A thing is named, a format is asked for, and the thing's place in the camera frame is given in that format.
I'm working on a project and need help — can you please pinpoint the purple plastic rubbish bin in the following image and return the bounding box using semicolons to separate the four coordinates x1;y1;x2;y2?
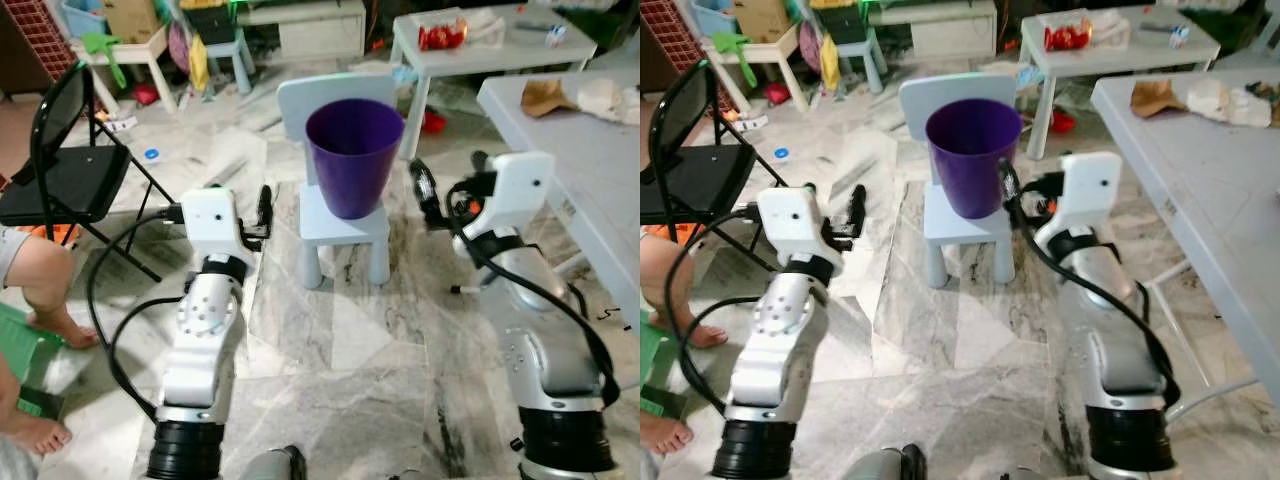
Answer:
925;97;1024;221
305;97;406;221

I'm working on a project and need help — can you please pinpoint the light blue plastic child chair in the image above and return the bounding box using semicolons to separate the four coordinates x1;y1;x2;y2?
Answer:
277;72;393;291
898;72;1016;291

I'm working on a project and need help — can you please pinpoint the brown torn cardboard piece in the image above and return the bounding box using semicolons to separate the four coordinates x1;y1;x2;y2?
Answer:
1130;78;1189;119
521;78;581;119

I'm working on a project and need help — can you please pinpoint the large white folding table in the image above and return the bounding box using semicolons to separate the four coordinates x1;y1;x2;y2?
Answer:
477;68;641;331
1090;68;1280;421

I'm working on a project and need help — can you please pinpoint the small white table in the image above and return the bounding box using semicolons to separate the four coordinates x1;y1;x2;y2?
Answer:
390;8;599;161
1017;8;1221;161

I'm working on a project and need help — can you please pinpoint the red snack packet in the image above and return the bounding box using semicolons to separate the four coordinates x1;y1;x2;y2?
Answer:
418;22;469;51
1043;22;1094;51

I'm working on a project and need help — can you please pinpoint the white crumpled cloth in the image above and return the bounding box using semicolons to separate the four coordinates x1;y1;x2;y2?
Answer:
465;8;508;46
1090;10;1131;49

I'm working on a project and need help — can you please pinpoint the white crumpled plastic bag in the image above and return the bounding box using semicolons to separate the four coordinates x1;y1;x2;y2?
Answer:
578;78;641;125
1186;78;1273;127

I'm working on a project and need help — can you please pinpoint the black folding chair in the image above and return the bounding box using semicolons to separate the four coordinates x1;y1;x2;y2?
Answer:
0;60;176;283
640;60;791;271

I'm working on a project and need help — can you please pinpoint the light blue plastic stool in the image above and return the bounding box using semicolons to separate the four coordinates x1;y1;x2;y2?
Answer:
195;28;256;96
825;28;886;96

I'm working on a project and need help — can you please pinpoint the white low cabinet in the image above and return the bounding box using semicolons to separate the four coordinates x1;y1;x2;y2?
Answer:
235;0;366;61
868;0;998;59

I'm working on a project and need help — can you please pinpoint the small cream wooden table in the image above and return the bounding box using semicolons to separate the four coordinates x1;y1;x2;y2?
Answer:
78;25;179;113
700;25;801;111

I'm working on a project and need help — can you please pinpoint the person bare leg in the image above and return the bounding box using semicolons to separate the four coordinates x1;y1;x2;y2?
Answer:
640;405;694;456
640;232;729;349
0;355;73;456
0;228;101;349

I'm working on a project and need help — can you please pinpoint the green dustpan brush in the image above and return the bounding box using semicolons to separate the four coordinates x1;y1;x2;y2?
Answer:
712;32;758;89
82;32;129;89

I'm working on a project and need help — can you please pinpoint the brown cardboard box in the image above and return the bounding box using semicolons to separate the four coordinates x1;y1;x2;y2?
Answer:
733;0;793;43
100;0;161;43

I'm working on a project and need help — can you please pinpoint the green plastic stool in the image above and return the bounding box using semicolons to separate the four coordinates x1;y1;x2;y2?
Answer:
640;310;681;416
0;300;66;421

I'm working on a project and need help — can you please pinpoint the red lattice panel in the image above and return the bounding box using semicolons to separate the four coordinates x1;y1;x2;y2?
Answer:
0;0;76;81
640;0;706;76

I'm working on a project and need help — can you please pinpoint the grey robot leg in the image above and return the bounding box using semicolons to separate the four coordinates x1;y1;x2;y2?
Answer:
240;445;306;480
865;445;926;480

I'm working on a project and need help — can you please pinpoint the light blue plastic basket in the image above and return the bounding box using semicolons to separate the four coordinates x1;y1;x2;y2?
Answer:
58;0;106;39
690;0;736;36

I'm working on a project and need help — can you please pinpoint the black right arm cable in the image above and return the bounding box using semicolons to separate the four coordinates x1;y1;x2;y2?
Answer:
445;215;619;406
1003;195;1181;409

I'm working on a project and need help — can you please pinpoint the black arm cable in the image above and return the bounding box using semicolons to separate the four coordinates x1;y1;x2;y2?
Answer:
1003;195;1181;409
86;204;187;421
662;204;761;413
445;215;619;406

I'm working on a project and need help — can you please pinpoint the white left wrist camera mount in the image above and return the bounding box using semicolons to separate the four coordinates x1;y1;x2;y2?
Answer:
756;187;827;263
181;187;242;264

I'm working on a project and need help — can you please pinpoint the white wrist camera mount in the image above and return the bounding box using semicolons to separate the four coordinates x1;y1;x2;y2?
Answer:
478;152;555;238
756;187;827;263
181;187;242;264
1058;152;1124;236

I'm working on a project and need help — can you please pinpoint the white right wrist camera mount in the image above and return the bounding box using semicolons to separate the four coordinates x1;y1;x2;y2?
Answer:
478;152;555;238
1058;152;1124;236

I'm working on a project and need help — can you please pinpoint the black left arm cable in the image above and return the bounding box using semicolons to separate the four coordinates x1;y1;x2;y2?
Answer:
86;204;187;421
662;204;761;413

